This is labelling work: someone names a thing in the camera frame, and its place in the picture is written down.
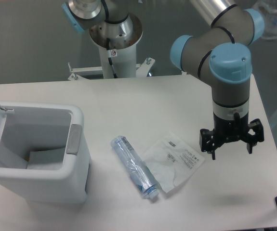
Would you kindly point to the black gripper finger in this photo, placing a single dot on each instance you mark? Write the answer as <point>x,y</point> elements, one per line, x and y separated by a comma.
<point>253,134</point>
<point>210,140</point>

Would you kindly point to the grey trash can push button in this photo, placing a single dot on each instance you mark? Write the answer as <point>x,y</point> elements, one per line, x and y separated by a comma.
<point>73,141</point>

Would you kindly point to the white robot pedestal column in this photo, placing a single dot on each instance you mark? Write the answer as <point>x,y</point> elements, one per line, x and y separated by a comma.
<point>117,46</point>

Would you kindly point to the white trash inside can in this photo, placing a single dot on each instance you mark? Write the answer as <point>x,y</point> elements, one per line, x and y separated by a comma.
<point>46,160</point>

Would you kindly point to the white pedestal base frame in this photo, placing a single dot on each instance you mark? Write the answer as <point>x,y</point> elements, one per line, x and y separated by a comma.
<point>142,70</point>

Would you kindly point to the clear plastic bag on floor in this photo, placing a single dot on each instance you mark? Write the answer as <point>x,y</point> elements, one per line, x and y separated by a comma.
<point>268,9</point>

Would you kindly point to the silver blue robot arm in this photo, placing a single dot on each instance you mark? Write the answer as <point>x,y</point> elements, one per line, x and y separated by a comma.
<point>220,58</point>

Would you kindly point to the white printed plastic pouch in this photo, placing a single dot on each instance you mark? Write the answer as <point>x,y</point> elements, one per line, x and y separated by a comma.
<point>172,161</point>

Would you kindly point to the crushed clear plastic bottle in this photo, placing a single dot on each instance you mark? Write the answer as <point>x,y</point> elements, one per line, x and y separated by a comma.
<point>136,168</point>

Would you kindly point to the white plastic trash can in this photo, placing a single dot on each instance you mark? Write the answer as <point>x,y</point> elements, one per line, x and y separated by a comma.
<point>39,127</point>

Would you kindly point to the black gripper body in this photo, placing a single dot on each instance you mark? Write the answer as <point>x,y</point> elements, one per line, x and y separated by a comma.
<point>229,128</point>

